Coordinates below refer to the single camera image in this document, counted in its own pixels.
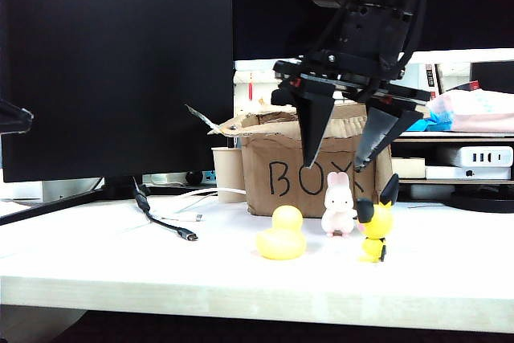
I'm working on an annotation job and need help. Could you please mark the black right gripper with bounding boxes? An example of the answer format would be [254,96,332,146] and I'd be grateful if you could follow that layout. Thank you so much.
[271,0,433,174]

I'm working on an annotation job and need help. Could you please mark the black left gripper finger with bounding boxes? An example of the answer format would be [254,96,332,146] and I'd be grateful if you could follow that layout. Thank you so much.
[0,98,35,135]

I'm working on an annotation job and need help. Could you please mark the white pink rabbit doll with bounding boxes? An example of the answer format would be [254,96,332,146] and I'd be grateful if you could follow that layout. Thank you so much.
[320,171,357,239]

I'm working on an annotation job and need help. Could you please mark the beige small box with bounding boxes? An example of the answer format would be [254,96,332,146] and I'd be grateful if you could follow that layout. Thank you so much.
[392,157,426,179]

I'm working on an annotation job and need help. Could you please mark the brown cardboard box marked BOX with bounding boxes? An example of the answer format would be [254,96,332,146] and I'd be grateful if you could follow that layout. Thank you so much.
[185,102,394,219]

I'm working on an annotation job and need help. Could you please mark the white flat box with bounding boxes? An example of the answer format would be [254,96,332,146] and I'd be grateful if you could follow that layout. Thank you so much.
[425,165,513,181]

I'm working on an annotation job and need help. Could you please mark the blue plastic package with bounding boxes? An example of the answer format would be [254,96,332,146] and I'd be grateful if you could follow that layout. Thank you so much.
[413,112,455,133]

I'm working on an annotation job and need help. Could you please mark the wooden desk shelf riser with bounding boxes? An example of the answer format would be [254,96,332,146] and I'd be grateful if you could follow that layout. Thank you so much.
[390,130,514,186]

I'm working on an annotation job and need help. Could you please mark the red white carton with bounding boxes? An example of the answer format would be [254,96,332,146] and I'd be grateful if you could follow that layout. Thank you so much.
[422,63,447,100]

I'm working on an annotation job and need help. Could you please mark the yellow black Pichu figure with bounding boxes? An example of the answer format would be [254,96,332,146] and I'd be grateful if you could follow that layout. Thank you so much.
[355,173,401,263]

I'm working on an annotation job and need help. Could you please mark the large black monitor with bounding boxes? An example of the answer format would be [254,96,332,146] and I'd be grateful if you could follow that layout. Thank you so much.
[0,0,236,183]

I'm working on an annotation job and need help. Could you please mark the pink white soft package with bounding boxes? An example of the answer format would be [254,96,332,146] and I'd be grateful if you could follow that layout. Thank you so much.
[427,88,514,133]

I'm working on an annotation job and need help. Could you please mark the black monitor stand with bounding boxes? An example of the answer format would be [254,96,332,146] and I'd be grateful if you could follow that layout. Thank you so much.
[0,175,220,227]

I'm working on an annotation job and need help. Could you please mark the brown paper cup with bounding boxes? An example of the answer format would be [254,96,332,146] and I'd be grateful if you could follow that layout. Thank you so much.
[211,146,247,204]

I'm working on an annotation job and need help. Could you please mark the yellow rubber duck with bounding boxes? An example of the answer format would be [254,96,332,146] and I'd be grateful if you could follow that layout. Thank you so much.
[255,205,308,261]

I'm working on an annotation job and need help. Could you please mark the white power strip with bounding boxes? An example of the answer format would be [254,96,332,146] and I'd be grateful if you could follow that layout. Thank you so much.
[437,145,514,168]

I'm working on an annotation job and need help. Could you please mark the black round monitor base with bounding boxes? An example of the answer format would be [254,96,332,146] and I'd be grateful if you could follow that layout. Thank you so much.
[450,186,514,214]

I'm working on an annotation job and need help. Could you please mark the dark background monitor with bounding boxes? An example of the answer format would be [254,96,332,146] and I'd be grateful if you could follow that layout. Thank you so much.
[470,60,514,95]

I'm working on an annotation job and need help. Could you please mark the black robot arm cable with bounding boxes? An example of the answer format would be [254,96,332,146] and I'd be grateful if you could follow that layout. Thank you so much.
[399,0,430,77]
[311,0,369,57]

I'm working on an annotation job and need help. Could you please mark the black USB-C cable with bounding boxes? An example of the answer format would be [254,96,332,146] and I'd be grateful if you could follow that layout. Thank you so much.
[132,176,200,243]

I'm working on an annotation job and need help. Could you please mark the white USB-C cable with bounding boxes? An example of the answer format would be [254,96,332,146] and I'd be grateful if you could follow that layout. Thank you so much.
[152,186,247,223]

